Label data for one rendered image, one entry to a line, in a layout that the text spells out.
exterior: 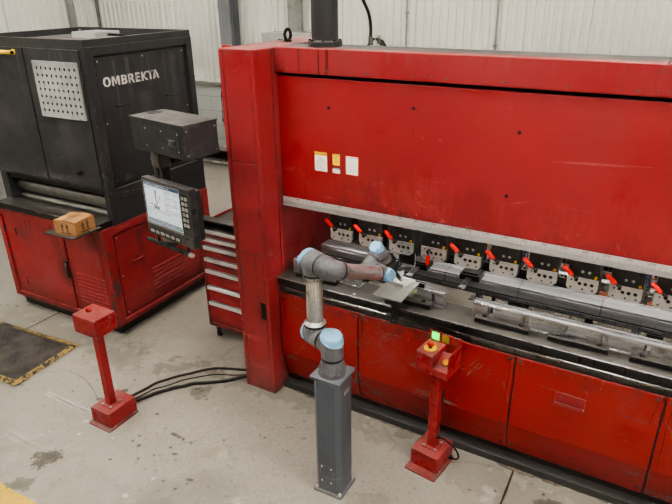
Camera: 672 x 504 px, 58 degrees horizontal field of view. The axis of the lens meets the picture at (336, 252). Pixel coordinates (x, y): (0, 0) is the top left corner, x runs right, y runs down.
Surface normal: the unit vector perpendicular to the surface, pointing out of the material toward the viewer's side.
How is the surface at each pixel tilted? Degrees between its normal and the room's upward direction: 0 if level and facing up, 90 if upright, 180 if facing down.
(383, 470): 0
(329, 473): 90
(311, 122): 90
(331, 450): 90
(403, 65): 90
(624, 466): 104
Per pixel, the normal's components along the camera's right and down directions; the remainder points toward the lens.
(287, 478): -0.01, -0.91
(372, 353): -0.50, 0.36
